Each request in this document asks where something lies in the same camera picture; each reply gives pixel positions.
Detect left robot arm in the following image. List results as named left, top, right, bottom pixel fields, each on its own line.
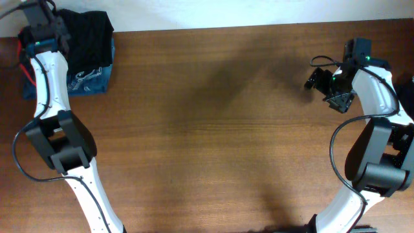
left=19, top=1, right=125, bottom=232

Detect dark crumpled garment pile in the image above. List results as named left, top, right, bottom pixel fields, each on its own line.
left=395, top=74, right=413, bottom=118

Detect black leggings red waistband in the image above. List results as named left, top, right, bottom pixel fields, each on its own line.
left=17, top=39, right=36, bottom=87

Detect folded black garment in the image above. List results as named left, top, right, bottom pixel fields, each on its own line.
left=58, top=9, right=114, bottom=74

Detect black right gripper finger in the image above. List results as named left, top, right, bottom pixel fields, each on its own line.
left=323, top=93, right=354, bottom=113
left=304, top=67, right=323, bottom=90

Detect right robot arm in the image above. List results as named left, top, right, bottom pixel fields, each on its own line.
left=304, top=38, right=413, bottom=232

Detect folded blue jeans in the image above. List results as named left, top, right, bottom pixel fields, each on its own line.
left=22, top=38, right=115, bottom=100

